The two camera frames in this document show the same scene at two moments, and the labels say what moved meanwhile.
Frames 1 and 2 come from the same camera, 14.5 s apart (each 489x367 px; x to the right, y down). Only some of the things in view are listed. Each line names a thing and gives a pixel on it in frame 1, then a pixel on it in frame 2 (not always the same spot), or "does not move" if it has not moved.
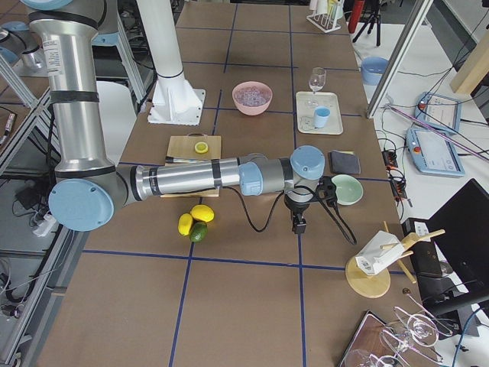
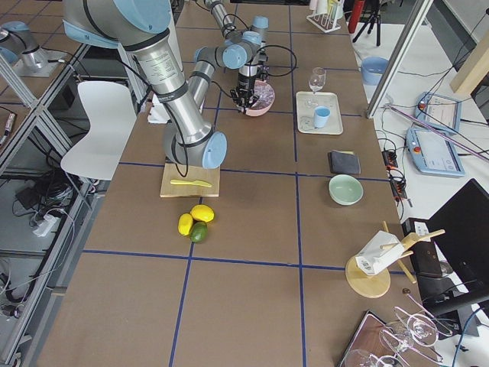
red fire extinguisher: (355, 15) does not move
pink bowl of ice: (252, 98) does not move
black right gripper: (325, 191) to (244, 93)
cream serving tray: (307, 102) does not move
